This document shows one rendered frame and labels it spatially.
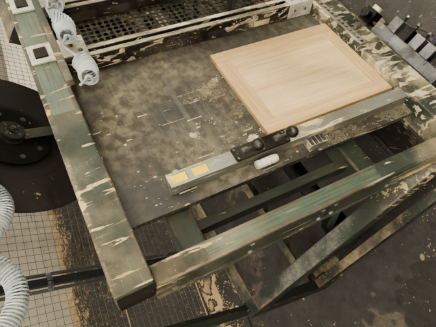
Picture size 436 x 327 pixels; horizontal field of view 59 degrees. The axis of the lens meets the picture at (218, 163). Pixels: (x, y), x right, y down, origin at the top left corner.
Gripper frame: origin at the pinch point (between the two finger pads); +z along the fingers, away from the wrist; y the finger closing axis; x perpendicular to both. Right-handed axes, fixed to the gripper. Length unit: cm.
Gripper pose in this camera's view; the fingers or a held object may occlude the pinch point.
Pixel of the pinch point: (231, 4)
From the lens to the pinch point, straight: 173.3
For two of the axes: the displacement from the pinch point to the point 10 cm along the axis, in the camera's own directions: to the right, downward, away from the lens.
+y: -8.8, 3.4, -3.2
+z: -0.8, 5.7, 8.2
